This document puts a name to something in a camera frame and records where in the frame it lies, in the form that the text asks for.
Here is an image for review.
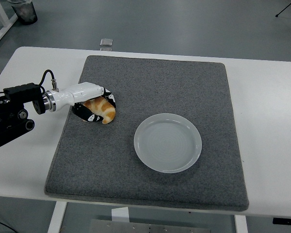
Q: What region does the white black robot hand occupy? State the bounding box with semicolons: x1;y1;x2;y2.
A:
53;82;117;124

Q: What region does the golden croissant bread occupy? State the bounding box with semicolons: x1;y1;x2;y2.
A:
83;97;116;125

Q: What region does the round pale grey plate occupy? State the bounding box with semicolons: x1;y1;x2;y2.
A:
133;113;203;174

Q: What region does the grey felt mat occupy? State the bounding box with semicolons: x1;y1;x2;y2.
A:
44;55;249;212

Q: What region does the bin with black bag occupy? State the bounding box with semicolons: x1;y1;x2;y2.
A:
10;0;38;25

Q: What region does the white table leg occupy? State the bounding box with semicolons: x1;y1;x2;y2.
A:
234;215;248;233
47;201;68;233

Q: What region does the white tag under table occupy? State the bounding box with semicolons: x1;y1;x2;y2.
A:
111;206;129;223

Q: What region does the black tripod leg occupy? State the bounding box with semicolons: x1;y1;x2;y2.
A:
275;0;291;17

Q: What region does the black table control box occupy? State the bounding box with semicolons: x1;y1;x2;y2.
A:
272;217;291;225

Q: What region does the white desk frame leg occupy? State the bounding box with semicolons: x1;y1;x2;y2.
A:
0;0;18;49

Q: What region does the thin black floor cable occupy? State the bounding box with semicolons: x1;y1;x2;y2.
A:
0;217;14;233

